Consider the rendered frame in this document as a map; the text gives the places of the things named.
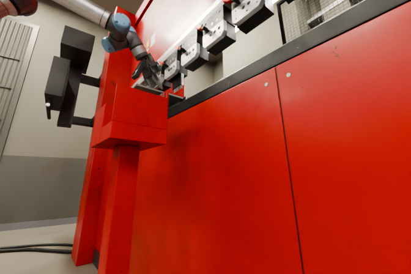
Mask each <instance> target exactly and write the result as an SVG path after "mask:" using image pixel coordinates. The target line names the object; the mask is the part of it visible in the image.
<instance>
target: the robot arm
mask: <svg viewBox="0 0 411 274"><path fill-rule="evenodd" d="M53 1H54V2H56V3H58V4H60V5H62V6H64V7H66V8H68V9H69V10H71V11H73V12H75V13H77V14H78V15H81V16H82V17H84V18H86V19H88V20H89V21H91V22H93V23H95V24H97V25H99V26H101V27H103V28H104V29H106V30H108V31H109V35H108V37H104V38H102V40H101V42H102V46H103V48H104V50H105V51H106V52H107V53H113V52H117V51H120V50H124V49H126V48H129V49H130V50H131V52H132V54H133V55H134V57H135V58H136V60H137V61H141V62H139V64H138V65H137V67H136V69H135V71H134V72H133V74H132V76H131V78H132V79H134V80H135V79H137V78H139V76H140V74H141V72H142V74H143V78H144V80H145V82H146V83H147V85H148V86H149V87H151V88H153V89H154V87H155V86H156V85H158V87H159V88H160V89H161V90H162V89H163V86H162V82H163V81H164V80H165V79H164V78H163V77H159V76H158V75H157V73H158V72H160V70H161V67H160V66H159V64H158V62H155V61H154V59H153V57H152V55H151V53H147V50H146V49H145V47H144V45H143V43H142V41H141V39H140V38H139V36H138V33H137V32H136V31H135V29H134V27H133V26H131V22H130V19H129V18H128V16H126V15H125V14H123V13H116V14H113V13H111V12H109V11H108V10H106V9H104V8H103V7H101V6H99V5H98V4H96V3H94V2H92V1H91V0H53ZM37 9H38V0H0V19H2V18H4V17H6V16H7V15H10V16H13V17H17V16H25V17H28V16H31V15H33V14H35V13H36V11H37ZM157 64H158V65H157ZM158 66H159V67H160V68H159V67H158ZM150 76H151V77H150Z"/></svg>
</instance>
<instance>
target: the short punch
mask: <svg viewBox="0 0 411 274"><path fill-rule="evenodd" d="M183 82H184V74H183V73H181V74H179V75H178V76H176V77H175V78H174V79H173V80H172V90H173V91H174V92H173V93H175V92H177V91H178V90H179V89H181V88H182V86H183Z"/></svg>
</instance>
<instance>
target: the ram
mask: <svg viewBox="0 0 411 274"><path fill-rule="evenodd" d="M215 1H216V0H153V1H152V3H151V5H150V6H149V8H148V9H147V11H146V13H145V14H144V16H143V17H142V19H141V21H140V22H139V23H138V25H137V27H136V32H137V33H138V36H139V38H140V39H141V41H142V43H143V45H144V46H145V49H148V47H149V49H148V51H147V53H151V55H152V57H153V59H154V61H155V62H156V61H157V60H158V59H159V58H160V57H161V56H162V55H163V54H164V53H165V52H166V51H167V50H168V49H169V48H170V47H171V46H172V45H173V44H174V43H175V42H176V41H177V40H178V39H179V38H180V37H181V36H182V35H183V34H184V33H185V32H186V31H187V30H188V29H189V28H190V27H191V26H192V25H193V24H194V23H195V22H196V21H197V20H198V19H199V18H200V17H201V15H202V14H203V13H204V12H205V11H206V10H207V9H208V8H209V7H210V6H211V5H212V4H213V3H214V2H215ZM222 5H225V6H226V7H227V8H228V9H230V10H231V11H232V4H225V3H224V2H223V1H221V2H220V3H219V4H218V5H217V6H216V7H215V8H214V9H213V10H212V11H211V12H210V13H209V14H208V15H206V16H205V17H204V18H203V19H202V20H201V21H200V22H199V23H198V24H197V25H200V26H203V23H204V22H205V21H206V20H207V19H208V18H209V17H210V16H211V15H213V14H214V13H215V12H216V11H217V10H218V9H219V8H220V7H221V6H222ZM195 30H196V28H193V29H192V30H191V31H190V32H189V33H188V34H187V35H186V36H185V37H184V38H183V39H182V40H181V41H180V42H179V43H178V44H177V46H179V47H182V43H183V42H184V41H186V39H187V38H189V36H190V35H192V33H194V31H195ZM154 32H155V43H154V44H153V45H152V46H151V47H150V42H151V36H152V35H153V34H154ZM148 40H149V46H148V47H147V48H146V46H147V41H148ZM175 50H176V48H175V47H174V48H173V49H172V50H171V51H170V52H169V53H168V54H167V55H166V56H165V57H164V58H163V59H162V60H161V61H162V62H164V63H166V58H167V57H168V56H170V55H171V54H172V53H173V52H174V51H175ZM139 62H141V61H137V60H136V58H135V57H134V55H133V57H132V62H131V72H130V82H129V87H132V85H134V84H135V83H136V82H137V80H139V79H140V77H142V75H143V74H142V72H141V74H140V76H139V78H137V79H135V80H134V79H132V78H131V76H132V74H133V72H134V71H135V69H136V67H137V65H138V64H139Z"/></svg>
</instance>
